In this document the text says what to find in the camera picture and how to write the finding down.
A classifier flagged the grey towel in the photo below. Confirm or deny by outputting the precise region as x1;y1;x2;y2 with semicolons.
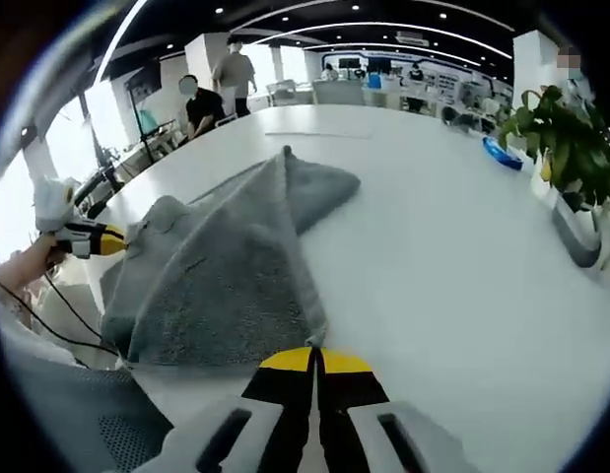
99;144;363;369

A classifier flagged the blue flat object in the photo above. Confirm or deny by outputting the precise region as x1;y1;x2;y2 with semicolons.
480;135;526;172

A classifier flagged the person's left hand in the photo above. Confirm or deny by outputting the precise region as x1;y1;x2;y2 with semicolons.
0;232;72;287

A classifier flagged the person's white clothing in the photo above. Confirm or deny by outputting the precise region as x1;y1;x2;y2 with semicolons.
0;283;92;370

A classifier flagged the black tripod stand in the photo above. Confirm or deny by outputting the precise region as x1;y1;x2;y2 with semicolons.
124;78;180;167

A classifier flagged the grey mesh chair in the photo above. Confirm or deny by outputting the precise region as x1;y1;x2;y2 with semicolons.
2;352;175;473

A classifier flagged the white grey plant pot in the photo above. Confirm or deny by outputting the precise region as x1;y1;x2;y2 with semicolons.
549;189;610;271

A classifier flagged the small dark object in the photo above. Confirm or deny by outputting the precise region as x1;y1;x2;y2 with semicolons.
441;104;484;135

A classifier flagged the green potted plant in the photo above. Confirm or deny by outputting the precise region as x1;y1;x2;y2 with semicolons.
495;84;610;209

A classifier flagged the black cable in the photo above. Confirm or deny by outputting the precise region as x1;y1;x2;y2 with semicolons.
0;268;119;357

